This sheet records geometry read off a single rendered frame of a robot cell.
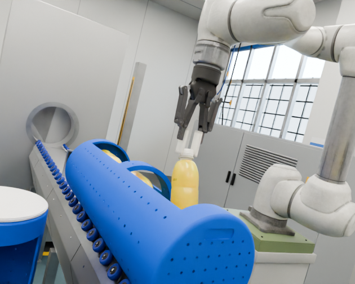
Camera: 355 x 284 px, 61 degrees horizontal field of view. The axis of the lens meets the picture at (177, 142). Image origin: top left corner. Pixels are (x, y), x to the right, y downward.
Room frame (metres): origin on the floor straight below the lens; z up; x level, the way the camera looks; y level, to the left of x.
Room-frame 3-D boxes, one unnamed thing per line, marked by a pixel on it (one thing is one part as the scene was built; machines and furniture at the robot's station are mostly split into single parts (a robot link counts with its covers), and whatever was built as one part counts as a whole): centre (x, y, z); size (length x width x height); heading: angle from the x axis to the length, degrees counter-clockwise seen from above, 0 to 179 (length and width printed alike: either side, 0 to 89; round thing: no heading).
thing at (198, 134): (0.82, -0.05, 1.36); 0.03 x 0.01 x 0.07; 32
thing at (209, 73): (0.81, -0.03, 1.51); 0.08 x 0.07 x 0.09; 122
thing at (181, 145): (0.79, -0.01, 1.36); 0.03 x 0.01 x 0.07; 32
